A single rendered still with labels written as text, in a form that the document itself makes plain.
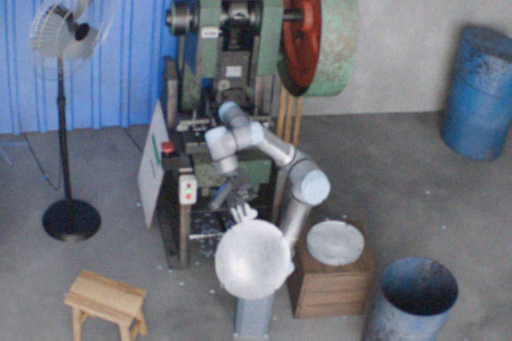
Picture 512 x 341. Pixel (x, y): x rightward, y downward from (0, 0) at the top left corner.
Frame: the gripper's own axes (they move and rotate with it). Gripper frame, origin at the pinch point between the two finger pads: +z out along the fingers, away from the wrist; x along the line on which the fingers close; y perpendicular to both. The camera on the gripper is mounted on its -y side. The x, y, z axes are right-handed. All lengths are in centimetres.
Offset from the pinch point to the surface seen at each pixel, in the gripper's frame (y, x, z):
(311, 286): 61, 68, 44
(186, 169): 31, 90, -31
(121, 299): -28, 86, 17
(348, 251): 83, 60, 35
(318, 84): 80, 34, -45
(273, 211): 72, 96, 4
